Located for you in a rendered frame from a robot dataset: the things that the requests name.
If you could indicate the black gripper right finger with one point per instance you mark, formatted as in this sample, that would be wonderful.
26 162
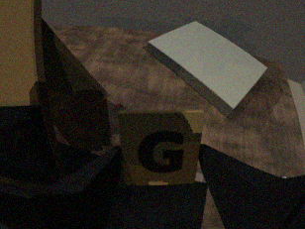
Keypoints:
248 198

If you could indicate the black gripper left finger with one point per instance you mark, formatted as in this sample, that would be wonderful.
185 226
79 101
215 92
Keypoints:
82 200

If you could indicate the tan a-frame board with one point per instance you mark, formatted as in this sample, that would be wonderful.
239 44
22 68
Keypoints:
34 64

